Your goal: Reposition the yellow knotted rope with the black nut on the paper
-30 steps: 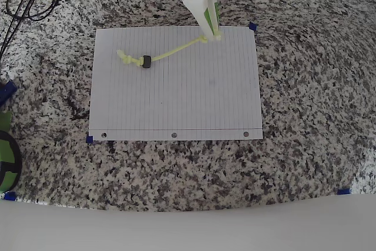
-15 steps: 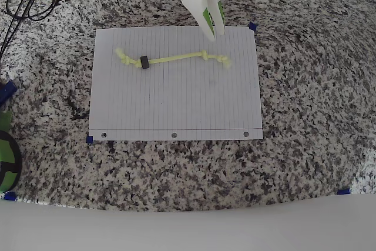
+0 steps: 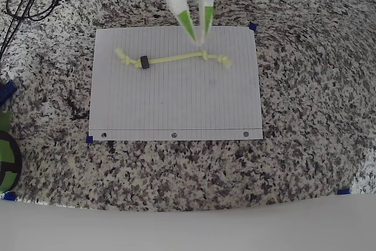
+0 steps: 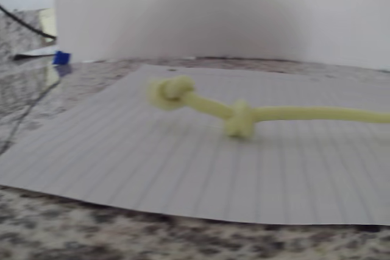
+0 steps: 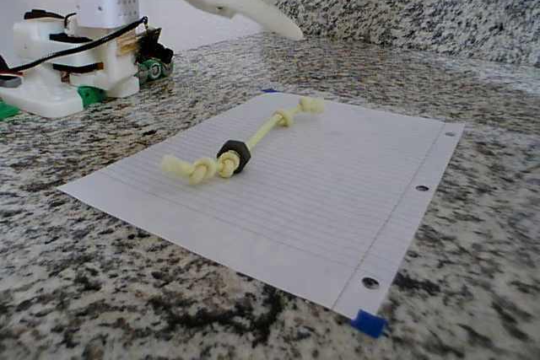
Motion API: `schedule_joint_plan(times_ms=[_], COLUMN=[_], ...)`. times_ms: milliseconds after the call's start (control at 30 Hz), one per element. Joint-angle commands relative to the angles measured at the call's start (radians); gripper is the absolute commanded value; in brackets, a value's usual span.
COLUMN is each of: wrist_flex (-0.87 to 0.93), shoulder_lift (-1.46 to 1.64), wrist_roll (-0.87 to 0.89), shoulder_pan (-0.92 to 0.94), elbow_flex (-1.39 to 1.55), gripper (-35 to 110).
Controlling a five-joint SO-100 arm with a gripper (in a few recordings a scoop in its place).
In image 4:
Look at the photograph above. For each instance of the lined loose-leaf paper sheet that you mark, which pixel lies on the lined loose-leaf paper sheet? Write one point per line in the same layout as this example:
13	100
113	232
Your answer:
152	165

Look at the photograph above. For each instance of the white backdrop board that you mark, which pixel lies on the white backdrop board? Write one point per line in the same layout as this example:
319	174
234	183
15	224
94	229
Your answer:
182	13

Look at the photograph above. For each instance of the blue tape piece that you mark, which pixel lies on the blue tape piece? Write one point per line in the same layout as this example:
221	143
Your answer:
61	58

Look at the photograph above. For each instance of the flat white card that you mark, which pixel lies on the flat white card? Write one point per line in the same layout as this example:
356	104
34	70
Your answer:
36	55

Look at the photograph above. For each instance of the pale yellow note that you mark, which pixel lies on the pale yellow note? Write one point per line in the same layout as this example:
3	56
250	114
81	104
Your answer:
48	21

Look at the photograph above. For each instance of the granite backsplash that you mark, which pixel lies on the granite backsplash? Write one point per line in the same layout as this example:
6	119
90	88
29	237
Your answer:
12	40

